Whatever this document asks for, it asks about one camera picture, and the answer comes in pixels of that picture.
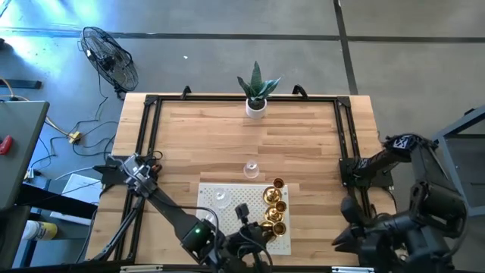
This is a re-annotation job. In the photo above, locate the black floor bar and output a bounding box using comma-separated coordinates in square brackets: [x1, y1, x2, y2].
[0, 78, 43, 91]

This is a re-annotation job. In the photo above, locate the black floor fan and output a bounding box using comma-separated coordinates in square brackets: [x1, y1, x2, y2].
[77, 26, 139, 100]

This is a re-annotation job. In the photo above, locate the green succulent plant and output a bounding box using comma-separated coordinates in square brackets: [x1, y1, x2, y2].
[236, 60, 282, 108]

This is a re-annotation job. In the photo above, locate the clear glass candle holder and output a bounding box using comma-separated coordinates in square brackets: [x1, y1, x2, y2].
[242, 159, 261, 180]
[199, 209, 220, 228]
[211, 187, 233, 210]

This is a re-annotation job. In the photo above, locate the white perforated metal shelf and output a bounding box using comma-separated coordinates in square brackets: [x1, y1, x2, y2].
[192, 183, 292, 256]

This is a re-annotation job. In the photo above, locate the gold candlestick holder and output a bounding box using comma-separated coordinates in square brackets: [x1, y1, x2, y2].
[264, 200, 288, 224]
[259, 220, 288, 244]
[261, 177, 286, 206]

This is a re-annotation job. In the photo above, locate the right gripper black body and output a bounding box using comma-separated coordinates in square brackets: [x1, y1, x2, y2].
[339, 196, 384, 273]

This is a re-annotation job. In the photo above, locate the yellow and white can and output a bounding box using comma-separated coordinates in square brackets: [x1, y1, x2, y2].
[21, 220, 58, 241]

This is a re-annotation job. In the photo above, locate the grey cabinet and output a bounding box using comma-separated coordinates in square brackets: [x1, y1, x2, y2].
[0, 100, 51, 213]

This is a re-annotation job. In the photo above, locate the white plant pot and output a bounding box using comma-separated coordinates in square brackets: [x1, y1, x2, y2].
[245, 97, 268, 120]

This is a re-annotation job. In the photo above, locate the red handle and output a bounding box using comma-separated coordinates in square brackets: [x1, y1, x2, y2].
[0, 135, 14, 156]

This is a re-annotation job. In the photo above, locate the white paper sheet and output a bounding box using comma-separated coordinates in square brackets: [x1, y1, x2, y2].
[60, 173, 102, 206]

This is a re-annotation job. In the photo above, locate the grey metal table frame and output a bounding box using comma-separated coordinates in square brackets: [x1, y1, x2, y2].
[431, 105, 485, 217]

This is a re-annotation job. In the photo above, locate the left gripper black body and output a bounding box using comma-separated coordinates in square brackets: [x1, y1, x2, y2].
[221, 203, 273, 273]

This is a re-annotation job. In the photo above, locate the black aluminium table frame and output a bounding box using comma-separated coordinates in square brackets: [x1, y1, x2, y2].
[90, 85, 408, 265]

